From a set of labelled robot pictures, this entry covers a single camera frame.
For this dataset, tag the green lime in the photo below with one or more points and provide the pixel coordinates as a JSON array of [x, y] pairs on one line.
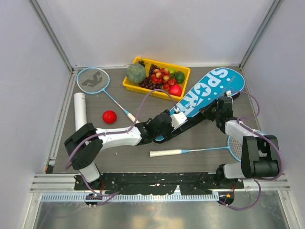
[[179, 77]]

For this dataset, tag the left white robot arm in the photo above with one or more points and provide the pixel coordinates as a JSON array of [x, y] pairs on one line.
[[86, 143]]

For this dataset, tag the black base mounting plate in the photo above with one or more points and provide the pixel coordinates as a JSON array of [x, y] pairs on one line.
[[162, 183]]

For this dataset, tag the red tomato ball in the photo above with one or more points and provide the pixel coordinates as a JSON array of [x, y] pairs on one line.
[[109, 117]]

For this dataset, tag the white slotted cable duct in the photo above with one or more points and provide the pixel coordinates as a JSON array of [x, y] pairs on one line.
[[89, 197]]

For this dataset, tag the blue racket cover bag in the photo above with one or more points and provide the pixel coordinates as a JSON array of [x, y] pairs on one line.
[[209, 88]]

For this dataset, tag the red cherry bunch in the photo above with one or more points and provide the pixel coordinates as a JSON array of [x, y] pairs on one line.
[[168, 77]]

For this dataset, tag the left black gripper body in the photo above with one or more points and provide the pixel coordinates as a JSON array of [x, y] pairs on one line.
[[166, 133]]

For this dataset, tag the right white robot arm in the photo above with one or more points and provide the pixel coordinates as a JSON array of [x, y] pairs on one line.
[[260, 156]]

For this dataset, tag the white shuttlecock tube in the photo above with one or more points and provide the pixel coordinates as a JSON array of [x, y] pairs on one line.
[[80, 110]]

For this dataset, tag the aluminium frame post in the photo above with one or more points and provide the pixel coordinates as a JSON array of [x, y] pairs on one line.
[[275, 5], [52, 35]]

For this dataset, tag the green melon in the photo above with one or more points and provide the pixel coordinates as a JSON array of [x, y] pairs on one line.
[[136, 73]]

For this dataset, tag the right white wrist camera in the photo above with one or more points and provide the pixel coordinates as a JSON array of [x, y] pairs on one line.
[[228, 93]]

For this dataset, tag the dark purple grape bunch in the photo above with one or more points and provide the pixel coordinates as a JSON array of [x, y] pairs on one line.
[[151, 82]]

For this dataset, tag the blue racket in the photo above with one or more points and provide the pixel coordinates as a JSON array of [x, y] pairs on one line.
[[93, 80], [233, 146]]

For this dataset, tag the aluminium frame post right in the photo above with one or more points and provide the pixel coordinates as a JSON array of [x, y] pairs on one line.
[[275, 5]]

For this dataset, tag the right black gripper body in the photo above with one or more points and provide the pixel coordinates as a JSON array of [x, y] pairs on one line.
[[211, 111]]

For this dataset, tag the aluminium frame post left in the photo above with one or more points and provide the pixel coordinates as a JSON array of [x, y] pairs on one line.
[[52, 35]]

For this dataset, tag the red apple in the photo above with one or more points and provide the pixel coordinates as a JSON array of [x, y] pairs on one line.
[[175, 90]]

